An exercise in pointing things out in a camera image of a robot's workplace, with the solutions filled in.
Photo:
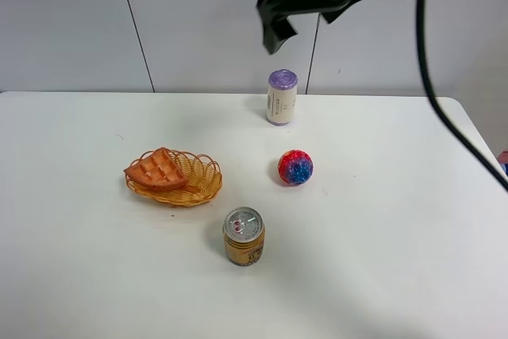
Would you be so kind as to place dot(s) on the yellow wicker basket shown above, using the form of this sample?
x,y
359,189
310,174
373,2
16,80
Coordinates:
x,y
204,180

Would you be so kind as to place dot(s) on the red blue bumpy ball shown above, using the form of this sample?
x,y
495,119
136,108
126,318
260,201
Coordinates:
x,y
295,167

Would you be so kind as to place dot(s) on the gold drink can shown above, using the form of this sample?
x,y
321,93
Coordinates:
x,y
243,233

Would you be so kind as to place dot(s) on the purple bag roll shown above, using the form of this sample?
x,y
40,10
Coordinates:
x,y
281,96

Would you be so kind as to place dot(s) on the orange waffle wedge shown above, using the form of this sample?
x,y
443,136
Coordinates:
x,y
158,171

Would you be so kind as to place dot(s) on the blue object at edge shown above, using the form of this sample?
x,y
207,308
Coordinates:
x,y
503,160

